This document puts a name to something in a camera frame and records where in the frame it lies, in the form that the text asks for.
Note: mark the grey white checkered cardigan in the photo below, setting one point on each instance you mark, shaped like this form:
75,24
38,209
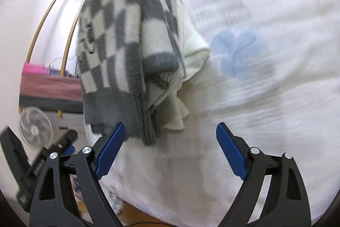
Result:
117,56

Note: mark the floral bed sheet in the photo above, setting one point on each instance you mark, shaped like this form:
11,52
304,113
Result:
252,110

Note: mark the cream knit garment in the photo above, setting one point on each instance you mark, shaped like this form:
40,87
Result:
191,51

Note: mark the wooden barre rail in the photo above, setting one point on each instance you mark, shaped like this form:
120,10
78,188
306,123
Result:
42,21
69,35

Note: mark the pink towel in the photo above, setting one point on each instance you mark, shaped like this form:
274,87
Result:
50,86

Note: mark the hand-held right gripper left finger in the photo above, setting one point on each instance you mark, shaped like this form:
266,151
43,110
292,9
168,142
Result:
110,152

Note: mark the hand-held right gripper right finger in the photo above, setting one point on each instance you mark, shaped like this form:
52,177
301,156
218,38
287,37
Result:
231,152

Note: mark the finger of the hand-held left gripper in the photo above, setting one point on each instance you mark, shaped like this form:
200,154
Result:
12,152
57,143

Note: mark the dark grey cloth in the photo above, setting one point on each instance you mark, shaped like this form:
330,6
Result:
47,105

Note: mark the white electric fan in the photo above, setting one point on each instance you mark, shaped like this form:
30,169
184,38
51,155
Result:
34,127

